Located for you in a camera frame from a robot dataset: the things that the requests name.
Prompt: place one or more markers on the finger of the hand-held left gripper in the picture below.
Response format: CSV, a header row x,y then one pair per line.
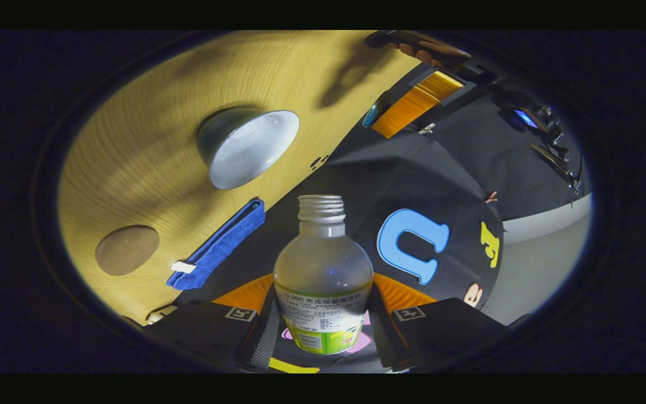
x,y
429,51
413,104

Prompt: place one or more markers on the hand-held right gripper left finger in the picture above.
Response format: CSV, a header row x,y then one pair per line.
x,y
264,342

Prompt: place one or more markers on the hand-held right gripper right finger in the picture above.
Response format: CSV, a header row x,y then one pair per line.
x,y
382,336

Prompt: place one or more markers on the teal teacup lid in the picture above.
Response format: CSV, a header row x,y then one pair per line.
x,y
373,112

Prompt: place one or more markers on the silver water bottle green label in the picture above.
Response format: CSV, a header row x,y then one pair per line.
x,y
323,269

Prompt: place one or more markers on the round brown coaster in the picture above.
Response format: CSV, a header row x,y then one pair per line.
x,y
127,250

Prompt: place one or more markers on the teal teacup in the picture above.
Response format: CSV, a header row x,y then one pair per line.
x,y
250,148

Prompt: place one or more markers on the white cloth clip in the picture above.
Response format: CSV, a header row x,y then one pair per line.
x,y
427,129

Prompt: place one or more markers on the black backdrop cloth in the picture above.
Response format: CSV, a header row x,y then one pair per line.
x,y
413,168

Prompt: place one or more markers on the red cloth clip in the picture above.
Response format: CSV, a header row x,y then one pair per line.
x,y
491,197

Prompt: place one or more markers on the blue folded towel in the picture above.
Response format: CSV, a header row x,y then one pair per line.
x,y
219,244

